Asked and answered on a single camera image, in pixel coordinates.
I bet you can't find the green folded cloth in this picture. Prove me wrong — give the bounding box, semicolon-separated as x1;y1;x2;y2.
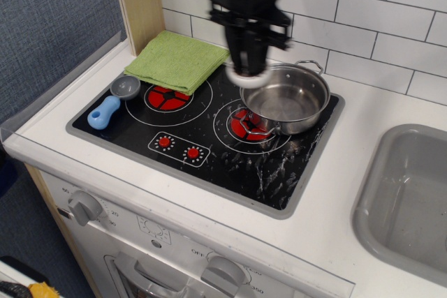
124;31;229;96

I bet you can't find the grey left oven knob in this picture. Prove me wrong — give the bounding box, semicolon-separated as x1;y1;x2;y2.
68;191;103;226

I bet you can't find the grey sink basin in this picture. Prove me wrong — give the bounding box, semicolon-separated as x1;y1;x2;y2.
353;124;446;286

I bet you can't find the grey right oven knob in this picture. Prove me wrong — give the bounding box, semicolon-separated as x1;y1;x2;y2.
200;256;246;297

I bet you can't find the blue grey toy scoop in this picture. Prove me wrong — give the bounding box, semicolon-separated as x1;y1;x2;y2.
87;75;141;130

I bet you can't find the yellow object at corner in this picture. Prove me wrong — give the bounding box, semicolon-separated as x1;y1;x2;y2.
27;282;61;298

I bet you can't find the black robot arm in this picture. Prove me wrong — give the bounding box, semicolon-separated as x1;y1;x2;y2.
210;0;291;77

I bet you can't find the black toy stovetop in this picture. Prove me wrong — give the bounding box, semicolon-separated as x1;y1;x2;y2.
66;68;345;219

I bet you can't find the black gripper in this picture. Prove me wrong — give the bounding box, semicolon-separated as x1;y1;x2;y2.
210;0;291;75

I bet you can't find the wooden side post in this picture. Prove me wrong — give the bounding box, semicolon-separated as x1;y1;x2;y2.
119;0;166;56

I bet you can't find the stainless steel pot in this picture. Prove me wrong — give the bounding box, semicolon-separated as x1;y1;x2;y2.
240;60;330;136

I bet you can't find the white toy oven front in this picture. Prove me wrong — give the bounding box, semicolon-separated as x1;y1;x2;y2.
41;172;354;297

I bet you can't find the grey oven knob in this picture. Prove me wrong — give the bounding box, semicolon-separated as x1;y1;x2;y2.
68;191;103;226
200;256;246;297

